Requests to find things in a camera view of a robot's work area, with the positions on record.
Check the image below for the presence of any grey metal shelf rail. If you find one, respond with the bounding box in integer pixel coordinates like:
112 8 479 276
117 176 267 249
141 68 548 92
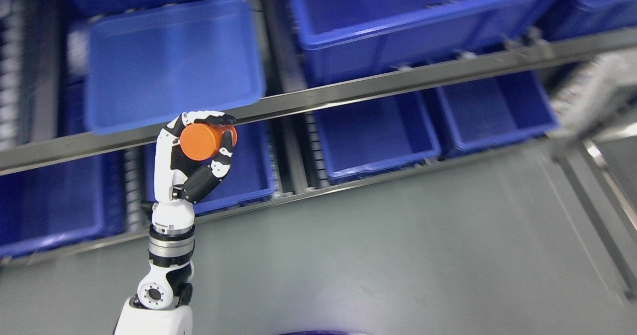
0 27 637 175

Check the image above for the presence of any large blue bin right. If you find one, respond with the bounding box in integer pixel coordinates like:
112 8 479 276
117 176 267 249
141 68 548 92
287 0 556 85

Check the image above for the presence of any lower blue bin centre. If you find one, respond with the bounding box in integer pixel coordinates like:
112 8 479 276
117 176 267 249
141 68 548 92
194 122 277 217

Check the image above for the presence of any lower blue bin far right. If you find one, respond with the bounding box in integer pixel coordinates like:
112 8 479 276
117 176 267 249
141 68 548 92
423 71 559 159

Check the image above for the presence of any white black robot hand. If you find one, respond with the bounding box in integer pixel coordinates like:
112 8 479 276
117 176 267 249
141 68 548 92
151 111 236 235

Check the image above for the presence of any shallow blue plastic tray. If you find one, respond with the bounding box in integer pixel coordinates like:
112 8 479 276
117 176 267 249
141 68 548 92
84 0 266 134

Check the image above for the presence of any orange cylindrical capacitor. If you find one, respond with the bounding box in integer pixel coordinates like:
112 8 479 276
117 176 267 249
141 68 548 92
179 122 237 162

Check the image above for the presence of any lower blue bin far left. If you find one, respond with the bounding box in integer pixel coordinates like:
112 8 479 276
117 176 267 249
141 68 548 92
0 152 126 258

